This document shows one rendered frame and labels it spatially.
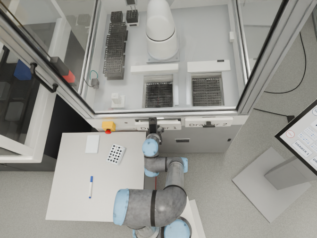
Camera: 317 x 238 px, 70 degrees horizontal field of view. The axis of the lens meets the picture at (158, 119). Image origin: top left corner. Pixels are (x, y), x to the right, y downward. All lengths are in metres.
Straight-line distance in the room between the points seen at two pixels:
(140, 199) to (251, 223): 1.62
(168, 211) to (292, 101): 2.15
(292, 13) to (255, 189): 1.71
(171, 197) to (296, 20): 0.67
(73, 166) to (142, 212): 0.99
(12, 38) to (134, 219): 0.74
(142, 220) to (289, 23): 0.76
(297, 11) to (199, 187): 1.74
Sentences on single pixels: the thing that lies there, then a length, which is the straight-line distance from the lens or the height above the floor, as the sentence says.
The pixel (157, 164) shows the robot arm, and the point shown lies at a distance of 1.14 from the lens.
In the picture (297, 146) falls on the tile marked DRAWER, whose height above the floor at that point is 1.00.
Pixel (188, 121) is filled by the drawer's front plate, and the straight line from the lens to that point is 1.42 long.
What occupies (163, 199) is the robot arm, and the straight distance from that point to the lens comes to 0.77.
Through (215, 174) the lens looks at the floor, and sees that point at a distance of 2.28.
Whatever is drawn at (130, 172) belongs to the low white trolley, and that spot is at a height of 0.76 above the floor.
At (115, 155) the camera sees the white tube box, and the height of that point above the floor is 0.79.
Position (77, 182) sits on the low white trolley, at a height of 0.76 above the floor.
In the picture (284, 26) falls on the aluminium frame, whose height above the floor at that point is 1.64.
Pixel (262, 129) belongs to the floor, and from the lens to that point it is 2.49.
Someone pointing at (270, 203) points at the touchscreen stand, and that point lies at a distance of 2.31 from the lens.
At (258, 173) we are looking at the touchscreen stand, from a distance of 2.31.
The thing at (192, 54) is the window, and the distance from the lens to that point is 0.92.
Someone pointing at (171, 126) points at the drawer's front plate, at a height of 0.88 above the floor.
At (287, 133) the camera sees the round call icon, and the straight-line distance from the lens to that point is 1.40.
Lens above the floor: 2.23
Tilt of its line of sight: 66 degrees down
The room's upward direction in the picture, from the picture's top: 18 degrees counter-clockwise
